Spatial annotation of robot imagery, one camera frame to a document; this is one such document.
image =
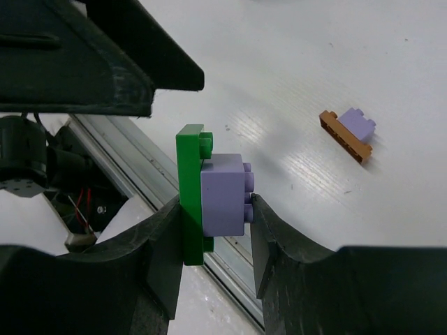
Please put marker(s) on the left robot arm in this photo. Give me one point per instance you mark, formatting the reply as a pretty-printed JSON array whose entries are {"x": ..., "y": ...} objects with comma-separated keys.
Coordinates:
[{"x": 31, "y": 161}]

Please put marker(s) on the brown lego plate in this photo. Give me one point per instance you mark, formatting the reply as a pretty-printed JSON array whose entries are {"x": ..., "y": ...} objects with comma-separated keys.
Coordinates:
[{"x": 357, "y": 149}]

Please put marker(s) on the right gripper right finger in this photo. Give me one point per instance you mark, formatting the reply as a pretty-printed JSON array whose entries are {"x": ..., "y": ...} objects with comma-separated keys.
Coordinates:
[{"x": 306, "y": 288}]

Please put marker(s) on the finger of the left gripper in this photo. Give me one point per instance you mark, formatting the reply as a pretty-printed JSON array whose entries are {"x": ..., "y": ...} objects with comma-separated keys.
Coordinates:
[{"x": 109, "y": 60}]

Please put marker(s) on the purple lego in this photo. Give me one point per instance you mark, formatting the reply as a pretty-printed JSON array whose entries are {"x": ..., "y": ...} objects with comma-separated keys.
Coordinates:
[
  {"x": 227, "y": 183},
  {"x": 356, "y": 123}
]

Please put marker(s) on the aluminium front rail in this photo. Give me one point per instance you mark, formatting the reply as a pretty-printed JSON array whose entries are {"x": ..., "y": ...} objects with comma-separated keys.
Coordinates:
[{"x": 215, "y": 298}]

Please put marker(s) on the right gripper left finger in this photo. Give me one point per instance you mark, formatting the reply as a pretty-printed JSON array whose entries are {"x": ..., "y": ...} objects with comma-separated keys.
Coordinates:
[{"x": 124, "y": 285}]

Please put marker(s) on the green lego plate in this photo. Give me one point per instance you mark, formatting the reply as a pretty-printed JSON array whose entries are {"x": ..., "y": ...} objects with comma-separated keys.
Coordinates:
[{"x": 193, "y": 146}]

